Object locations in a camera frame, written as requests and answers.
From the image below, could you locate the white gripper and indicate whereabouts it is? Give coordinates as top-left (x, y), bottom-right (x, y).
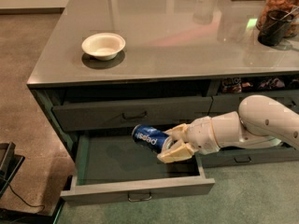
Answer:
top-left (157, 117), bottom-right (220, 163)

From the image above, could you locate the blue pepsi can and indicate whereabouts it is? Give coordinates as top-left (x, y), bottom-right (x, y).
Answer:
top-left (132, 124), bottom-right (173, 154)

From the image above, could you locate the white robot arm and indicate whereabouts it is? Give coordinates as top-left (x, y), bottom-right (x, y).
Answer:
top-left (158, 95), bottom-right (299, 163)

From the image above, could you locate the grey top left drawer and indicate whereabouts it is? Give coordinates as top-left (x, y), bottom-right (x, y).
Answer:
top-left (52, 96), bottom-right (212, 132)

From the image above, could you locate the grey bottom right drawer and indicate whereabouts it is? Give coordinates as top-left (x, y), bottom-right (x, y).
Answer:
top-left (197, 144), bottom-right (299, 168)

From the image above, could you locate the grey top right drawer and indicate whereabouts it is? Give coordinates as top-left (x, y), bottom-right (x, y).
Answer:
top-left (209, 90), bottom-right (299, 115)

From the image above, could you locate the snack bag in drawer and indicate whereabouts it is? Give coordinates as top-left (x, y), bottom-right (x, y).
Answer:
top-left (221, 77), bottom-right (242, 93)

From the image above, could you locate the open grey middle drawer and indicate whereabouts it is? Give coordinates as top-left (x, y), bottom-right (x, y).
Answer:
top-left (61, 133), bottom-right (215, 204)

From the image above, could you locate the grey cabinet with counter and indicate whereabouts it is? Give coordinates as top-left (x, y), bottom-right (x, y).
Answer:
top-left (26, 0), bottom-right (299, 169)

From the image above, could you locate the white ceramic bowl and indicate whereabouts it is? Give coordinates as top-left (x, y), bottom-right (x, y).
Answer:
top-left (81, 33), bottom-right (126, 61)

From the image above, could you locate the black cup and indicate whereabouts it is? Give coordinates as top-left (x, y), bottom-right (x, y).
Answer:
top-left (258, 10), bottom-right (294, 47)

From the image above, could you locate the black floor stand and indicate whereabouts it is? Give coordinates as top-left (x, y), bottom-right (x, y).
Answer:
top-left (0, 142), bottom-right (25, 198)

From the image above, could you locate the glass jar of snacks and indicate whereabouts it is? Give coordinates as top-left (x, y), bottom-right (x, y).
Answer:
top-left (256, 0), bottom-right (299, 30)

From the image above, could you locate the black cable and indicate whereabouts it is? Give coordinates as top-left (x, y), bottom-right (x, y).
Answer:
top-left (0, 175), bottom-right (47, 224)

